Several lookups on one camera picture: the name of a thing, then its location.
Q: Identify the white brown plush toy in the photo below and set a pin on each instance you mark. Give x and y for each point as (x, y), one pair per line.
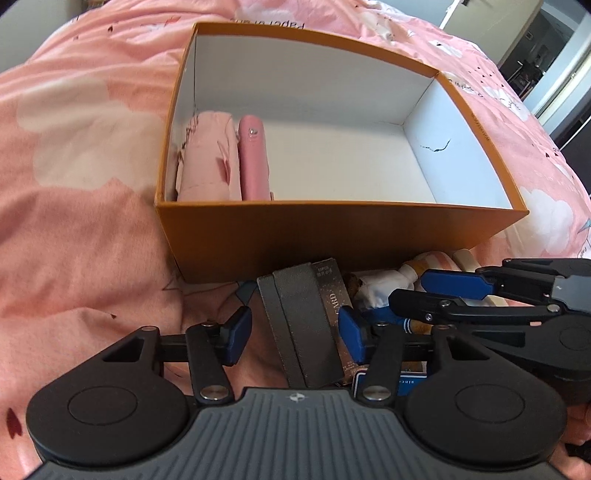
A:
(383, 286)

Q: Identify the white door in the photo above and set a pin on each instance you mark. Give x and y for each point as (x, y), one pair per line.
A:
(561, 69)

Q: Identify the pink printed blanket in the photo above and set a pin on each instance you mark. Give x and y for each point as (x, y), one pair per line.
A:
(69, 184)

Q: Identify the blue box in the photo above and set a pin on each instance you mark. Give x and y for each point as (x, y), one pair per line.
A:
(411, 381)

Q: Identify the orange cardboard box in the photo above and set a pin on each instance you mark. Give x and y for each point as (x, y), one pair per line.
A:
(323, 240)

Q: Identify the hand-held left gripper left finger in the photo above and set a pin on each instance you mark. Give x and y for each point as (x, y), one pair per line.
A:
(239, 334)

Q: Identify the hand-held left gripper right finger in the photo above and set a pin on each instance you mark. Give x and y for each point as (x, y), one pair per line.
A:
(350, 334)

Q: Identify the pink folded cloth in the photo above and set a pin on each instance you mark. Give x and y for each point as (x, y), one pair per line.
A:
(203, 161)

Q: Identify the pink wallet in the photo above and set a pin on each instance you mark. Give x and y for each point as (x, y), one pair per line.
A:
(254, 161)

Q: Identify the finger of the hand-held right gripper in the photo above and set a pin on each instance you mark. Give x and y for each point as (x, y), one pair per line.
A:
(425, 307)
(452, 282)

